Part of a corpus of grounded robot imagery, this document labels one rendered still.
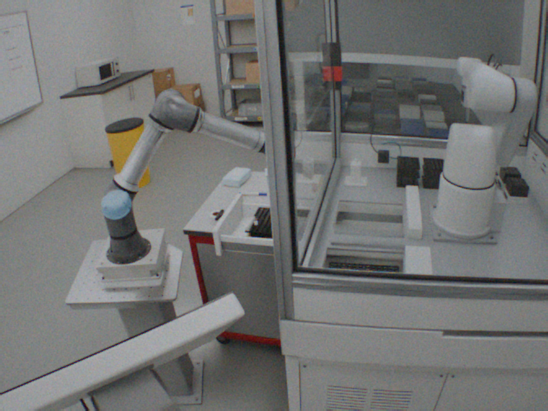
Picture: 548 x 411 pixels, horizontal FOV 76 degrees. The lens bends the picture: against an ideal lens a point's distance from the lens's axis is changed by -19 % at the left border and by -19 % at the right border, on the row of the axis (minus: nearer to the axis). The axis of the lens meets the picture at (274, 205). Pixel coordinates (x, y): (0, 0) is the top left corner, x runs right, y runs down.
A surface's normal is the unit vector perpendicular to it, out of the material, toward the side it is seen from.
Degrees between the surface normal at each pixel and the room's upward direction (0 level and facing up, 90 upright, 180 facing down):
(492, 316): 90
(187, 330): 40
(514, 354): 90
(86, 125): 90
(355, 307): 90
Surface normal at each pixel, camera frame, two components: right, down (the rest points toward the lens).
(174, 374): 0.09, 0.47
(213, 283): -0.25, 0.48
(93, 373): 0.33, -0.45
